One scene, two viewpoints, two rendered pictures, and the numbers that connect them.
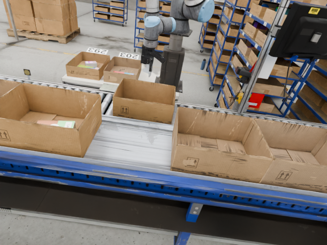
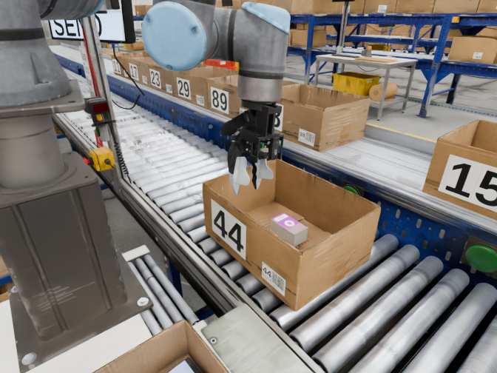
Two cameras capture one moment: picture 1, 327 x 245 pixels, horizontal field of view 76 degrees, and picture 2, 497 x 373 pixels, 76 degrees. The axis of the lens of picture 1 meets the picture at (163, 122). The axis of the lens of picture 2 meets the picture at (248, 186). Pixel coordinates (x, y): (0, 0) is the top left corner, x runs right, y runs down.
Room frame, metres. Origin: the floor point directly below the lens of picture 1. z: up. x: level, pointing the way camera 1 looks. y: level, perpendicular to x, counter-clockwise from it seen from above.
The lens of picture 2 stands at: (1.79, 0.68, 1.34)
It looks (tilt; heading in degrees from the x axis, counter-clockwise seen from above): 28 degrees down; 233
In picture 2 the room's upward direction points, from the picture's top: straight up
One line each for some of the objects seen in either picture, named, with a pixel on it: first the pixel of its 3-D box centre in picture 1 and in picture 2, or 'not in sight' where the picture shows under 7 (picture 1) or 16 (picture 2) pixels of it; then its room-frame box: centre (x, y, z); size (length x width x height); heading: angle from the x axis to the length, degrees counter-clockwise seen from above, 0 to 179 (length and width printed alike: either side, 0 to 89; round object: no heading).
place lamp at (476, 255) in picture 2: not in sight; (481, 259); (0.97, 0.54, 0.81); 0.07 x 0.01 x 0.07; 92
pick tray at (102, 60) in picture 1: (89, 64); not in sight; (1.82, 0.76, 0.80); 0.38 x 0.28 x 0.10; 3
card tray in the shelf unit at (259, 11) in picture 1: (268, 11); not in sight; (2.65, -0.92, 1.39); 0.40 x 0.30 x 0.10; 0
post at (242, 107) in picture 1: (256, 69); (100, 87); (1.52, -0.60, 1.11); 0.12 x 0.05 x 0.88; 92
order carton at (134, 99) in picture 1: (145, 101); (284, 220); (1.27, 0.15, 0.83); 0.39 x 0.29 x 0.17; 92
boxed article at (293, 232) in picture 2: not in sight; (288, 229); (1.24, 0.13, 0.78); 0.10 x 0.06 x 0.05; 91
